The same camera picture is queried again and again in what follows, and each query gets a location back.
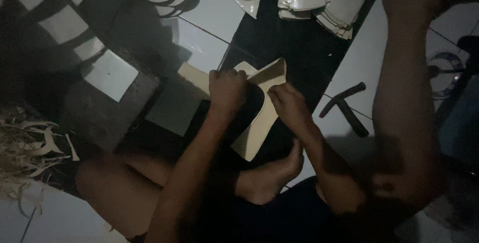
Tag person's left hand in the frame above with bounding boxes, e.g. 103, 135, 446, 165
208, 69, 250, 114

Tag person's right hand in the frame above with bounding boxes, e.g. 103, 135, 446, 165
267, 83, 316, 137

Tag cream curved cut piece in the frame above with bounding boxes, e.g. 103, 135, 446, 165
230, 57, 287, 162

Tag small cream sheet piece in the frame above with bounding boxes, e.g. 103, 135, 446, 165
233, 61, 259, 78

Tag black work mat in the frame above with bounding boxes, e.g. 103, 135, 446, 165
180, 0, 390, 169

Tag dark hammer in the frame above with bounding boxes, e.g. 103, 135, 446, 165
319, 82, 370, 138

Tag white square sheet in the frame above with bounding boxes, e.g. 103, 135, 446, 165
84, 49, 139, 103

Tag person's dark shorts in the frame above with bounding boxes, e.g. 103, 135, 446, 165
202, 176, 397, 243

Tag person's right leg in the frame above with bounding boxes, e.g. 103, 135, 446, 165
368, 0, 479, 217

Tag person's leg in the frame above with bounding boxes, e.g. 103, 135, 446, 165
368, 0, 479, 217
74, 137, 305, 242

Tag dark stone block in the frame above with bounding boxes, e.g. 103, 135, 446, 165
60, 69, 162, 153

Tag person's left leg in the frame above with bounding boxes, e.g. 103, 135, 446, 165
74, 137, 305, 242

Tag clear tape roll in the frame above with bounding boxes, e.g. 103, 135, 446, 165
428, 51, 465, 100

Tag black and white striped cloth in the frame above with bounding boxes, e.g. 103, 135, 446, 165
0, 0, 128, 75

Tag dark blue bag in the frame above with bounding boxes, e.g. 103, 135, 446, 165
436, 35, 479, 178

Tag heap of cream trimmings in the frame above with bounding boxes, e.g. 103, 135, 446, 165
0, 106, 81, 217

